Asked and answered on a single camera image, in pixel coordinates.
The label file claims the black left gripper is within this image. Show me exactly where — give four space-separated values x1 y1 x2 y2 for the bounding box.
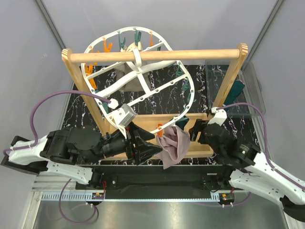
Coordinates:
84 123 163 166

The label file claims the orange clothespin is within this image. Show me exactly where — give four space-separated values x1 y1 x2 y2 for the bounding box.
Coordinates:
91 47 100 66
84 63 97 90
103 37 112 52
157 124 163 137

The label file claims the pink sock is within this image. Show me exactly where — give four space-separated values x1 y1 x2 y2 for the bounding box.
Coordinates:
156 126 190 169

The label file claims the dark green sock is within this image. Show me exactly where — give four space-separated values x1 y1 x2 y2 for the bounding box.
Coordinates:
175 116 189 130
224 80 245 106

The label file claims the white round clip hanger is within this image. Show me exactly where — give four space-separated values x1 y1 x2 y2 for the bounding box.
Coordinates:
81 27 195 130

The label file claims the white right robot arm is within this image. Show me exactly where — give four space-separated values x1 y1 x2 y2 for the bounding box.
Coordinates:
189 119 305 222

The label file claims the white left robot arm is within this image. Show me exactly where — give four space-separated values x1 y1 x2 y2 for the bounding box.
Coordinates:
1 123 162 189

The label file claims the clear plastic bin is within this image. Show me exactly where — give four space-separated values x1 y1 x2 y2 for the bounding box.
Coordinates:
204 60 265 118

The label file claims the beige sock pair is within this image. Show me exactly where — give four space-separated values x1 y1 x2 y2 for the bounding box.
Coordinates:
115 42 151 93

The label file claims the teal clothespin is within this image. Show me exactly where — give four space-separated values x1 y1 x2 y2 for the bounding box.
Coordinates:
134 30 142 46
118 32 127 50

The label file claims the wooden hanging rack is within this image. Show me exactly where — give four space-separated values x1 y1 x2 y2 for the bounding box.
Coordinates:
61 43 248 125

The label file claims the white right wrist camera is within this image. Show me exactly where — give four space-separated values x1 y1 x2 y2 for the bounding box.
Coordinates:
208 107 227 126

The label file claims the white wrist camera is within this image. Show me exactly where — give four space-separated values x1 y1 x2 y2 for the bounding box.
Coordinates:
106 104 136 139
208 107 227 126

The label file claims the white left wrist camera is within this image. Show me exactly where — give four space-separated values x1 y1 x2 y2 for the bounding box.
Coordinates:
106 104 136 139

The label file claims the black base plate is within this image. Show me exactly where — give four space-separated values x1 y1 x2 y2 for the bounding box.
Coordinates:
75 165 232 200

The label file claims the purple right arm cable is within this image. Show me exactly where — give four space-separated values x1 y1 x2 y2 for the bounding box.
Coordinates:
218 102 305 191

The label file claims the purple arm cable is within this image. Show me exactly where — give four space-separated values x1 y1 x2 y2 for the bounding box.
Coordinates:
218 102 305 191
2 90 119 224

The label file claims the slotted cable duct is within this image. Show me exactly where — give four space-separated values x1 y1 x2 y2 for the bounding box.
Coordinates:
41 192 235 202

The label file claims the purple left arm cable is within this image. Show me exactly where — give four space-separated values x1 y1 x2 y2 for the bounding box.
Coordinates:
2 90 119 224

